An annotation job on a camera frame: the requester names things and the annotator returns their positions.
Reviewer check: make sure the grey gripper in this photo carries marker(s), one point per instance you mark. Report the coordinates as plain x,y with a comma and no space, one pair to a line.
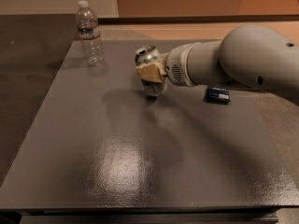
177,65

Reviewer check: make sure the silver 7up soda can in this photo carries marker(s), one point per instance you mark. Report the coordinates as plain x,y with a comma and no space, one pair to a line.
148,54

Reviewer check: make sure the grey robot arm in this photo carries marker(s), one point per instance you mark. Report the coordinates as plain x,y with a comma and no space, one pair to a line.
250,56

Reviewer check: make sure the dark blue snack packet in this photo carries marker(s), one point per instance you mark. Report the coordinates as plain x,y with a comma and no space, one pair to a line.
218,95

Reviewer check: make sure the clear plastic water bottle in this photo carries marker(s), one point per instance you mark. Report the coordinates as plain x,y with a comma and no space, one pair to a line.
89,33

